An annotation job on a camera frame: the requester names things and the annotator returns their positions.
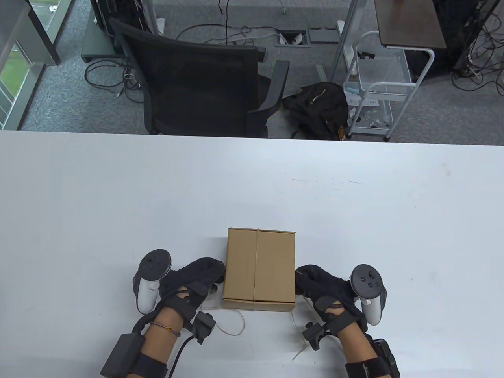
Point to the person's right hand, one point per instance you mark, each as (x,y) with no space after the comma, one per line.
(327,287)

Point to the person's left hand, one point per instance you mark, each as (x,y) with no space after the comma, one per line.
(189,281)

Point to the brown cardboard box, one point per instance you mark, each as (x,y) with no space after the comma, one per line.
(260,267)

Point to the person's left forearm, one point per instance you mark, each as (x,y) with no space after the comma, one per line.
(157,346)

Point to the person's right forearm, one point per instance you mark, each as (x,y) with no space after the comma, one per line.
(356,346)

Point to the black wrist-worn sensor box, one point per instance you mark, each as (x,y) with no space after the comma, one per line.
(122,354)
(386,356)

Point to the open floor socket box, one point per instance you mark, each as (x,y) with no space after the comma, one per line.
(292,38)

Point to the grey and white hand controller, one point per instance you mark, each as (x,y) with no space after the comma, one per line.
(151,275)
(368,287)

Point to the black backpack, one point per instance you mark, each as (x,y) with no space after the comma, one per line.
(319,106)

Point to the black mesh office chair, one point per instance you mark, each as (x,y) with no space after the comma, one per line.
(197,86)

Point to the grey floor plate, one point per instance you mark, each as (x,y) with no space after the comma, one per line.
(323,35)

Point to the brown wooden side desk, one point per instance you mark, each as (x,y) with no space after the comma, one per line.
(409,23)

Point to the black equipment rack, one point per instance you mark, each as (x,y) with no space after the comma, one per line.
(118,12)
(456,31)

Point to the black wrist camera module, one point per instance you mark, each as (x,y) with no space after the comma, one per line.
(204,327)
(314,334)

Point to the aluminium frame post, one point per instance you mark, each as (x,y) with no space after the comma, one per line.
(344,39)

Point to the grey metal base plate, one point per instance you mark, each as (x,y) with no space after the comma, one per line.
(96,43)

